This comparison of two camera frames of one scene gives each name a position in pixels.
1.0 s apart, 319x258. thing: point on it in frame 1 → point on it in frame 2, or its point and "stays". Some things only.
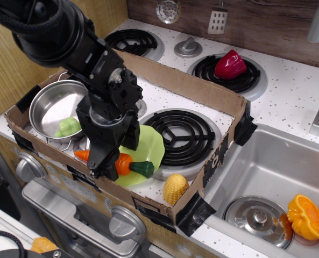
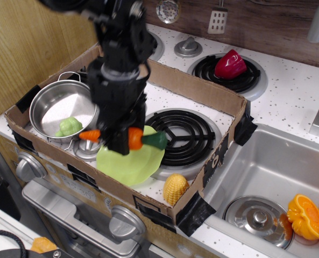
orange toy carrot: (124, 164) → (157, 140)
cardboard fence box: (186, 127) stays
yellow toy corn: (174, 187) stays
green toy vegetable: (68, 126) stays
